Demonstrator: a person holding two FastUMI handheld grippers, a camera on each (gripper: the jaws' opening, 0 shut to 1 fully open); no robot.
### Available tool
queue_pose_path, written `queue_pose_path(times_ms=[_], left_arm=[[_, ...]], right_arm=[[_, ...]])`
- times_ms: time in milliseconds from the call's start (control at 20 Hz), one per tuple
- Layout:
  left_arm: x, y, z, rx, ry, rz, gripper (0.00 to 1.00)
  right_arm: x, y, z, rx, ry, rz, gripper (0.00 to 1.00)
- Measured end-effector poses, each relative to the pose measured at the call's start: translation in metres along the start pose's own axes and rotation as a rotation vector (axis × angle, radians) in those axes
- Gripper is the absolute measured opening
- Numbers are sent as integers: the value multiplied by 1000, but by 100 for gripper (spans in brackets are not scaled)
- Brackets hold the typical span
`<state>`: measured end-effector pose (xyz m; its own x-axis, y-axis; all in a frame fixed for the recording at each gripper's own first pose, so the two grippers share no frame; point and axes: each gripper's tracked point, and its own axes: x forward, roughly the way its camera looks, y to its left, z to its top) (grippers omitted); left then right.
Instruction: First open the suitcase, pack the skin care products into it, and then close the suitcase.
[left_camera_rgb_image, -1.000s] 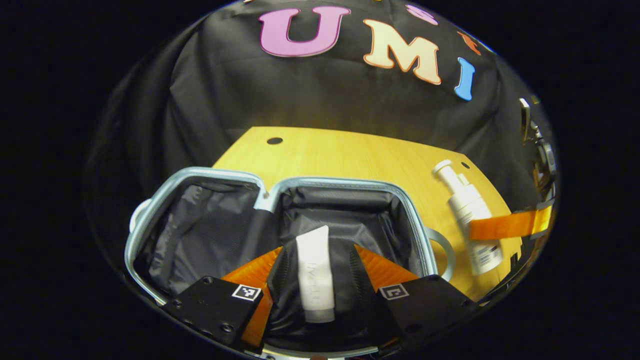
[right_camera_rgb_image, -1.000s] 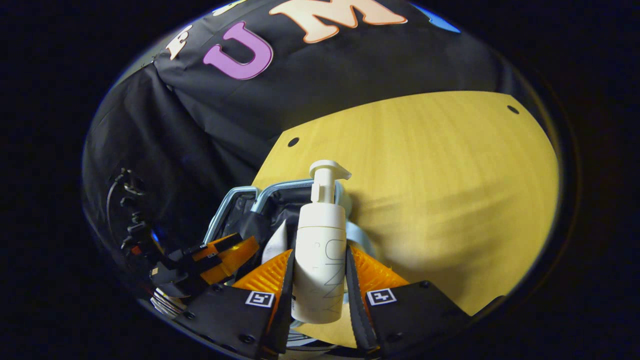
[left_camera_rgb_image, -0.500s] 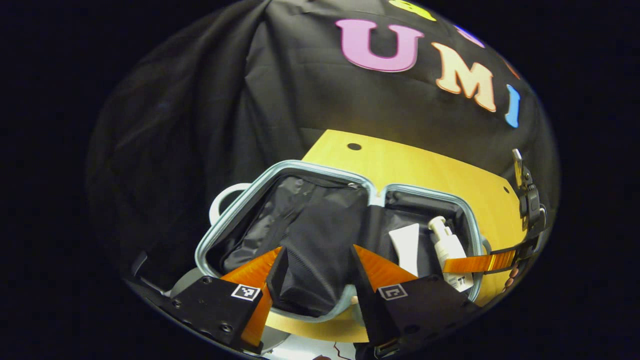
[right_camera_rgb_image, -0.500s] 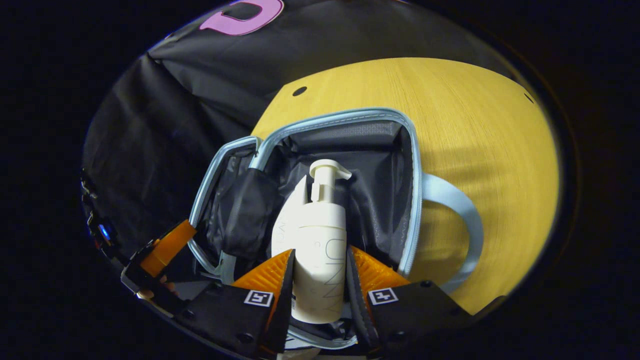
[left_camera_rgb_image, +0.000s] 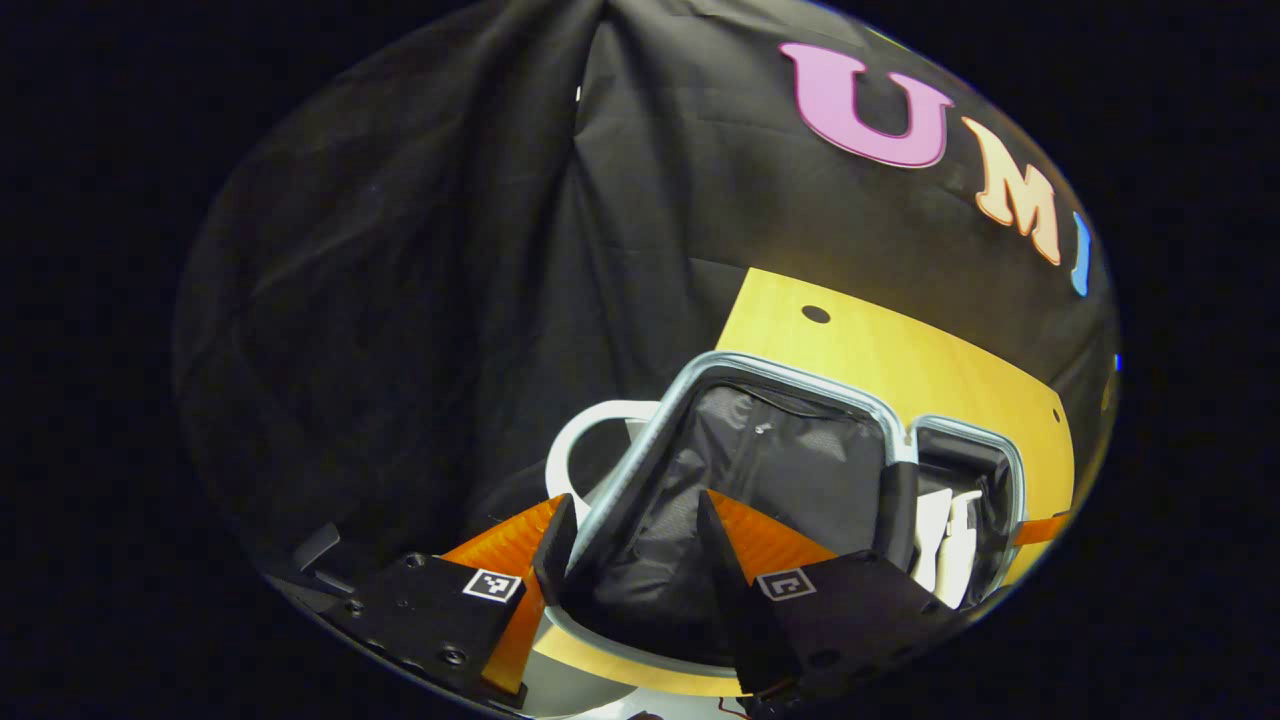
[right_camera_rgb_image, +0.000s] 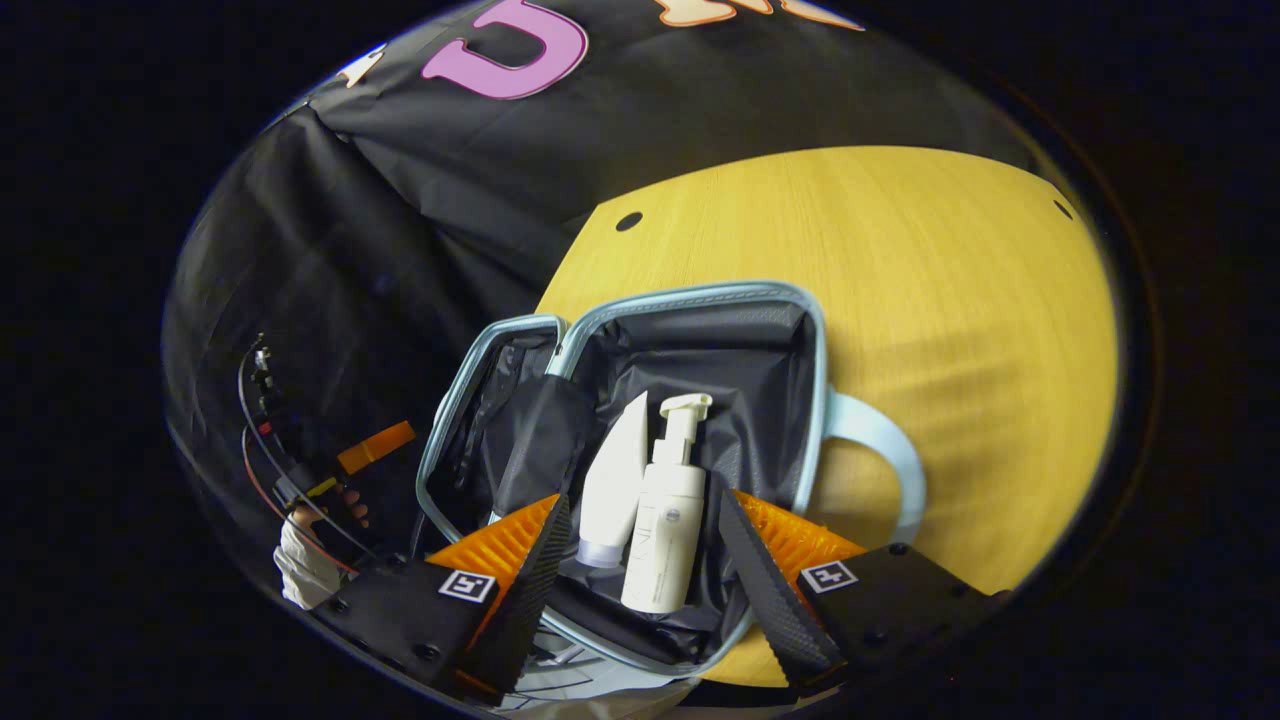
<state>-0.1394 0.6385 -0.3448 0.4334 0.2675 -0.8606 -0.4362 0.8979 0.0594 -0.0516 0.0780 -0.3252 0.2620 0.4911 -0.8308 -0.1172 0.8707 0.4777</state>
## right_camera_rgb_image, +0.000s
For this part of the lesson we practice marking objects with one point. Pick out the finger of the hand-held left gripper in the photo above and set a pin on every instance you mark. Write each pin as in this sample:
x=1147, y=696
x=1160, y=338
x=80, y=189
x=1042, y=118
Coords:
x=378, y=447

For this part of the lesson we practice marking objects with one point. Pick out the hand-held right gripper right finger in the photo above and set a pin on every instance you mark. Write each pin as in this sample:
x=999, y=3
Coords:
x=765, y=590

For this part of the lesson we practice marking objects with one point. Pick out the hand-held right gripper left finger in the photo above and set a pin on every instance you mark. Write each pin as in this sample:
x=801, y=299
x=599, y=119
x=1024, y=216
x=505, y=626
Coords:
x=545, y=570

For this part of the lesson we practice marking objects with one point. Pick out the white pump bottle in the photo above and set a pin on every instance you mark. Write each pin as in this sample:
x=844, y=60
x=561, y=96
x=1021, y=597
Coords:
x=665, y=540

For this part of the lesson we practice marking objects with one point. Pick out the white squeeze tube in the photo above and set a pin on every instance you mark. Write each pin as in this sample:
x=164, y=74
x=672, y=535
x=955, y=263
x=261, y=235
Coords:
x=615, y=480

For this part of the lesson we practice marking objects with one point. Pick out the light blue suitcase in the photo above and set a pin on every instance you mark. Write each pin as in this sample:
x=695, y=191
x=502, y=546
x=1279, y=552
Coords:
x=740, y=360

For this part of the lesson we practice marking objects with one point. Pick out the black backdrop cloth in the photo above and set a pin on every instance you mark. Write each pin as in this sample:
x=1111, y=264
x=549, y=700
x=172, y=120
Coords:
x=450, y=200

